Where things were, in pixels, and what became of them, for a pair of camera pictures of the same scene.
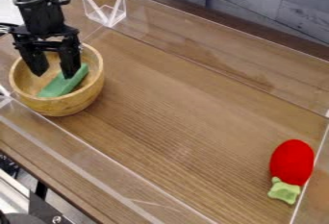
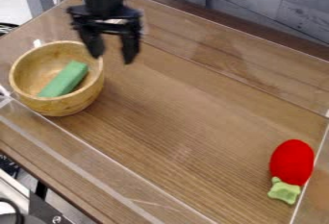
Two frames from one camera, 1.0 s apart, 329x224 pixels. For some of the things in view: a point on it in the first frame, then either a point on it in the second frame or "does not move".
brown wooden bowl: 71,101 does not move
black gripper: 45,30 -> 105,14
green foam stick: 62,86 does not move
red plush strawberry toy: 291,166 does not move
